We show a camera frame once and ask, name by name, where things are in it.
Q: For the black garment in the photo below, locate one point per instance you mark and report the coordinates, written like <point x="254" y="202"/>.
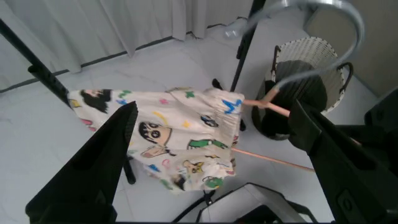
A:
<point x="273" y="124"/>

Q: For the white laundry basket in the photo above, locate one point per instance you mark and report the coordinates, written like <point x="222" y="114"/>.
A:
<point x="311" y="49"/>

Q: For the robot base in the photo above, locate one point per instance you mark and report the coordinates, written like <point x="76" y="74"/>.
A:
<point x="248" y="205"/>

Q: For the white curtain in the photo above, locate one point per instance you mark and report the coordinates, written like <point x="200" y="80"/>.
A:
<point x="93" y="28"/>

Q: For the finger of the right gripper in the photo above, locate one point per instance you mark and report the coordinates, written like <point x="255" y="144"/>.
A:
<point x="379" y="146"/>

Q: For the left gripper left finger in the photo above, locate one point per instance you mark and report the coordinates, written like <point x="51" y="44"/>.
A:
<point x="93" y="174"/>

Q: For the cream printed garment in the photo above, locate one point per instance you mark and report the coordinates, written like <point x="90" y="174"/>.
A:
<point x="174" y="109"/>

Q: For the black clothes rack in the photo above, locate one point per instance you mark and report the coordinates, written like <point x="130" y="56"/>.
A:
<point x="245" y="46"/>

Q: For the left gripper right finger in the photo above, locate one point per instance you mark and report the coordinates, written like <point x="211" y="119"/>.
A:
<point x="351" y="180"/>

